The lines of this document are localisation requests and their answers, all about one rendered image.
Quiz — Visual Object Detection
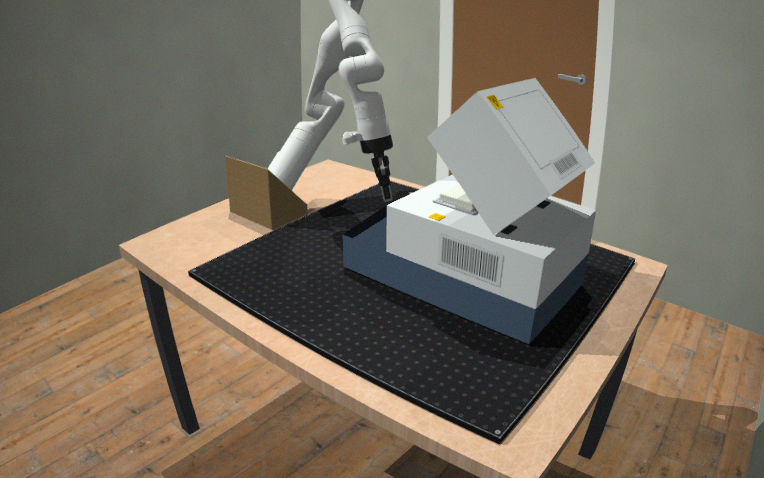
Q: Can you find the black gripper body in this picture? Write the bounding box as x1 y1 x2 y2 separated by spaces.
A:
360 134 393 168

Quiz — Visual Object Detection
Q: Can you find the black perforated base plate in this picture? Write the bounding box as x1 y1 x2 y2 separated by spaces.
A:
188 181 636 444

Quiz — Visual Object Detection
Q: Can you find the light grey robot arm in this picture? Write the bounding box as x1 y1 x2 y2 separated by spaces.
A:
268 0 391 190

